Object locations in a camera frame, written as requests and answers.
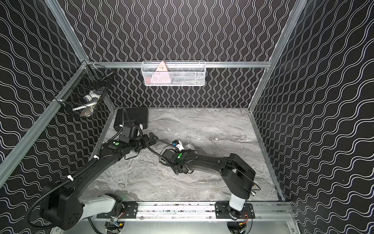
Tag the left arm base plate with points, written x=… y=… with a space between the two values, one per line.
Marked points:
x=126 y=210

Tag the white wire wall basket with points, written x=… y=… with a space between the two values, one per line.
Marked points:
x=182 y=73

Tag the black wire wall basket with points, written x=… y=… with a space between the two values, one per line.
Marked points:
x=95 y=78

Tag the black plastic tool case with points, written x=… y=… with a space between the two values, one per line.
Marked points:
x=135 y=115

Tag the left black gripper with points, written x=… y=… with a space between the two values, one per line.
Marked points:
x=145 y=140

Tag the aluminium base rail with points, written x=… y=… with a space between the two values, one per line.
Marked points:
x=171 y=211

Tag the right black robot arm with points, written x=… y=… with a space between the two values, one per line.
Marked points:
x=236 y=173

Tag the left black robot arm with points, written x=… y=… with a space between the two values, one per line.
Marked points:
x=59 y=204

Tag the pink triangular card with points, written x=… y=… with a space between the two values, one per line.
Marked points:
x=161 y=75

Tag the silver items in black basket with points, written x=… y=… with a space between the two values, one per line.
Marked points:
x=87 y=109

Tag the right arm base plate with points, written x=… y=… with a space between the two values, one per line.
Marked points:
x=224 y=211

